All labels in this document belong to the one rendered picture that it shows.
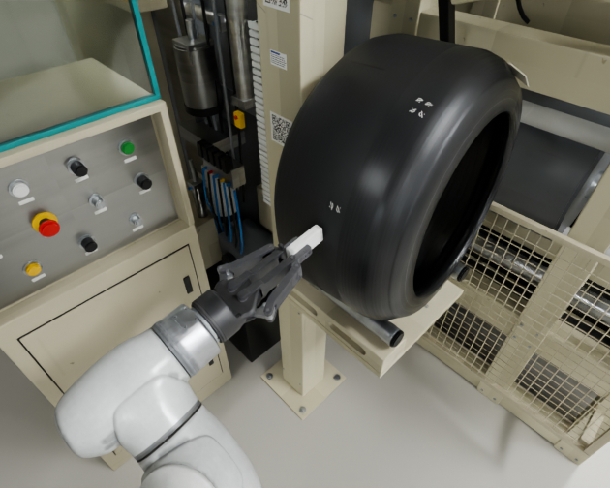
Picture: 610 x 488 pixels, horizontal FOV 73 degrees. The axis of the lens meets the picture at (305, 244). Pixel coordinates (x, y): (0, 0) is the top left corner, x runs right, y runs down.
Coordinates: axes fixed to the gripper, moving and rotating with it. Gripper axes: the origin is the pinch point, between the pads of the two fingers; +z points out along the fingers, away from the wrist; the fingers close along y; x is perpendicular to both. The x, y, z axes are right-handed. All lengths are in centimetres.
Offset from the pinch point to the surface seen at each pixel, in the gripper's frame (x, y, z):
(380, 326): 32.2, -8.0, 11.1
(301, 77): -10.5, 24.6, 24.5
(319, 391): 124, 21, 12
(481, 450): 129, -39, 40
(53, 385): 53, 53, -53
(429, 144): -13.3, -9.4, 18.1
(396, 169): -11.2, -7.8, 12.8
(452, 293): 48, -11, 40
